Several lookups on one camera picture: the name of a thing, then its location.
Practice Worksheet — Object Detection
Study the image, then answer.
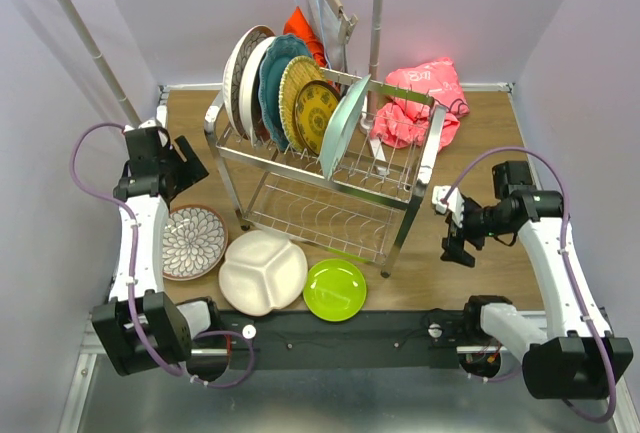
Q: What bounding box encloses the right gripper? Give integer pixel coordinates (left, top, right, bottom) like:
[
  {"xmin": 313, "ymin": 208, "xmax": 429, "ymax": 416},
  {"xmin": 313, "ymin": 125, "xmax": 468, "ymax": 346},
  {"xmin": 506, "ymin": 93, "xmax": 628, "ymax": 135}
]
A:
[{"xmin": 440, "ymin": 196, "xmax": 513, "ymax": 267}]

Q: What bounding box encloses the black base bar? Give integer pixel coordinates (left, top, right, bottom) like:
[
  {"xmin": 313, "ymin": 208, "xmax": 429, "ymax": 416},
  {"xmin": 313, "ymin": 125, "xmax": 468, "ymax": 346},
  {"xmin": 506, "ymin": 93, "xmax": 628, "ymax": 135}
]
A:
[{"xmin": 220, "ymin": 308, "xmax": 500, "ymax": 370}]

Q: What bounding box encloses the grey swirl ceramic plate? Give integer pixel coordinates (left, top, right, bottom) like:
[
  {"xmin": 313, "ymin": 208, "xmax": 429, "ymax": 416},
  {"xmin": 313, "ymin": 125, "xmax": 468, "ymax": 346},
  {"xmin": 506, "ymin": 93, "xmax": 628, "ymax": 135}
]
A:
[{"xmin": 239, "ymin": 36, "xmax": 276, "ymax": 146}]

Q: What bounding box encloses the yellow black patterned plate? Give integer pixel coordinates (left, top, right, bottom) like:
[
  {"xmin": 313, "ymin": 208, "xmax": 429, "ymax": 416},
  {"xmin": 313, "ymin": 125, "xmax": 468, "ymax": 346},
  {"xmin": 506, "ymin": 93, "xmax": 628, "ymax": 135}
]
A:
[{"xmin": 294, "ymin": 80, "xmax": 340, "ymax": 156}]

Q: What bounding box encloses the orange garment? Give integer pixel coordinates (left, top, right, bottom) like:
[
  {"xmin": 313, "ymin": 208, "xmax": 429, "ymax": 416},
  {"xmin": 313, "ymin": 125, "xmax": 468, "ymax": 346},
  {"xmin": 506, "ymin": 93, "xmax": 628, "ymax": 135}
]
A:
[{"xmin": 283, "ymin": 7, "xmax": 329, "ymax": 67}]

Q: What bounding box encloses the woven bamboo plate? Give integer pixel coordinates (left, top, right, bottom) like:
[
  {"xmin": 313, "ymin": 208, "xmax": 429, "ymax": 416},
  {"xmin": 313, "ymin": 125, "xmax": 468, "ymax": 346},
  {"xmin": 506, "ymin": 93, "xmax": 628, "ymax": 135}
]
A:
[{"xmin": 278, "ymin": 56, "xmax": 324, "ymax": 152}]

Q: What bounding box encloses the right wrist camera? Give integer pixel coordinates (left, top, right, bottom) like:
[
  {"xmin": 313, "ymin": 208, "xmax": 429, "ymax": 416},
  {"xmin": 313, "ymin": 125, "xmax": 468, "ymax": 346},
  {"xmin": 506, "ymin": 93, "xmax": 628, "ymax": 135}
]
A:
[{"xmin": 431, "ymin": 185, "xmax": 461, "ymax": 215}]

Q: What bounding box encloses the grey towel with panda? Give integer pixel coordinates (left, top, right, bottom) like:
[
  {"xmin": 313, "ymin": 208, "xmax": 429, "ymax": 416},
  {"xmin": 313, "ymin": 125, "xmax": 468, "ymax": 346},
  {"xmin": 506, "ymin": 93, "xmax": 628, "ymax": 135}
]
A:
[{"xmin": 306, "ymin": 0, "xmax": 348, "ymax": 72}]

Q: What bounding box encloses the teal scalloped plate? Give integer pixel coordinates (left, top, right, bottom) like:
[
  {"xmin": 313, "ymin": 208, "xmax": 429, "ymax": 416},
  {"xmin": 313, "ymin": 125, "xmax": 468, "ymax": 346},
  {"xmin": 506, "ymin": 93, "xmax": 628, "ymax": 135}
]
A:
[{"xmin": 258, "ymin": 34, "xmax": 311, "ymax": 152}]

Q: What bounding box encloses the floral brown rim plate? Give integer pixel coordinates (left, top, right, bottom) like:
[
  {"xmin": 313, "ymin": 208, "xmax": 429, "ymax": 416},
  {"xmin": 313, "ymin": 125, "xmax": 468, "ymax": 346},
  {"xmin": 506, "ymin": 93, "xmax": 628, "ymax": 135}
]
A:
[
  {"xmin": 222, "ymin": 25, "xmax": 275, "ymax": 139},
  {"xmin": 162, "ymin": 205, "xmax": 229, "ymax": 281}
]

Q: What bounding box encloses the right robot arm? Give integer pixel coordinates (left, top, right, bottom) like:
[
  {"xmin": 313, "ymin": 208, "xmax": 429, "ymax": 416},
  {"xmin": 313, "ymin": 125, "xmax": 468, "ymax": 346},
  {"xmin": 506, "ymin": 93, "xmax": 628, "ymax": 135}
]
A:
[{"xmin": 432, "ymin": 161, "xmax": 633, "ymax": 400}]

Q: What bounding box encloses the pink patterned garment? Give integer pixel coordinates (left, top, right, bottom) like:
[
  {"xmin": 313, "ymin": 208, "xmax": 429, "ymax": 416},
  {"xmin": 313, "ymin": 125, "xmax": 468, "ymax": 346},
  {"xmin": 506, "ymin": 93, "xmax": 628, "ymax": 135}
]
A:
[{"xmin": 370, "ymin": 57, "xmax": 470, "ymax": 151}]

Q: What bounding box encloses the pale blue square plate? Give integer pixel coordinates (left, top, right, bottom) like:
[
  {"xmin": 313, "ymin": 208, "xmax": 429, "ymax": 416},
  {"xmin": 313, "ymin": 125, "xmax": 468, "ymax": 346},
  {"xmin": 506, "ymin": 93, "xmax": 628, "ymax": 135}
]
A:
[{"xmin": 319, "ymin": 75, "xmax": 371, "ymax": 180}]

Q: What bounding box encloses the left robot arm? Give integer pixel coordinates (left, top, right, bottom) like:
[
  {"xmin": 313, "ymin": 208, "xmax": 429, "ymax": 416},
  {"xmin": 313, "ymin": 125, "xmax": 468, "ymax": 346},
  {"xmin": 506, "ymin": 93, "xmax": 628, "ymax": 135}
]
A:
[{"xmin": 91, "ymin": 119, "xmax": 222, "ymax": 376}]

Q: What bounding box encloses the white divided plate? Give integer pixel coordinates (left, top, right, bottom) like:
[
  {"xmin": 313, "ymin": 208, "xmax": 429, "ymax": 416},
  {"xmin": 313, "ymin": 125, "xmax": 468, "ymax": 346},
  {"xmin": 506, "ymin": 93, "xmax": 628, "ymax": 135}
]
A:
[{"xmin": 219, "ymin": 230, "xmax": 308, "ymax": 317}]

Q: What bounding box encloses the lime green plate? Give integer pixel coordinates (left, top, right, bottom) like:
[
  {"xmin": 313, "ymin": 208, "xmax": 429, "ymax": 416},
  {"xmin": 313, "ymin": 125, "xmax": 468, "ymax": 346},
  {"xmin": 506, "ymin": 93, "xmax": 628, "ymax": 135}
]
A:
[{"xmin": 303, "ymin": 258, "xmax": 368, "ymax": 323}]

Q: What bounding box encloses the steel two-tier dish rack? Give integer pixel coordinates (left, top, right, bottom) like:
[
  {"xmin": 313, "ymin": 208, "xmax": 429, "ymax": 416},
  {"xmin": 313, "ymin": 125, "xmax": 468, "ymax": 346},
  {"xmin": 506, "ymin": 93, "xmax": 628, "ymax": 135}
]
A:
[{"xmin": 204, "ymin": 81, "xmax": 446, "ymax": 278}]

